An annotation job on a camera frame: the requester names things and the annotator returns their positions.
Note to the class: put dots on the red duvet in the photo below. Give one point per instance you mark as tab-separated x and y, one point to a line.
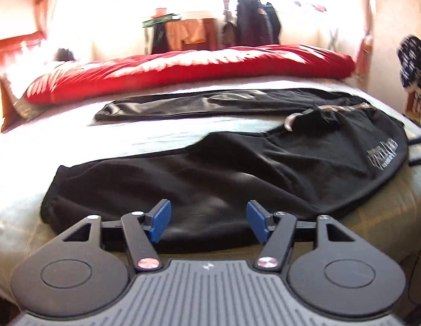
196	68

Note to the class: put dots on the orange curtain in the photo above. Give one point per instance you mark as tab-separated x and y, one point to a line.
44	0
363	23

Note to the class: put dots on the bed with teal plaid sheet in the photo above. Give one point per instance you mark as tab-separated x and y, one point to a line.
145	132

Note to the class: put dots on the wooden headboard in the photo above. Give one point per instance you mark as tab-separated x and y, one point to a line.
13	42

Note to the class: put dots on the metal clothes drying rack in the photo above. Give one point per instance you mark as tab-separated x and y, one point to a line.
298	3

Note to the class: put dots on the pale pillow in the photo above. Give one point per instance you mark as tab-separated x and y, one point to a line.
25	108

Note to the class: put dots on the black pants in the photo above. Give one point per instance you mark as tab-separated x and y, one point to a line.
213	176

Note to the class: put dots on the black bag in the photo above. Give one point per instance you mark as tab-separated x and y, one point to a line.
65	55

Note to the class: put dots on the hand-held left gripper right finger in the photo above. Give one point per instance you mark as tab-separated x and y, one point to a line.
257	219

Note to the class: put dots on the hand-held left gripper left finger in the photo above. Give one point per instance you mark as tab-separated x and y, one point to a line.
161	219

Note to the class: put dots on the dark star print cloth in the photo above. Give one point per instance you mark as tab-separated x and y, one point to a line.
412	61

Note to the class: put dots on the orange hanging clothes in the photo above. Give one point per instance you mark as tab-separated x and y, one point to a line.
191	32

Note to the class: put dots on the black hanging jacket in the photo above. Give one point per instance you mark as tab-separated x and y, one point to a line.
258	20

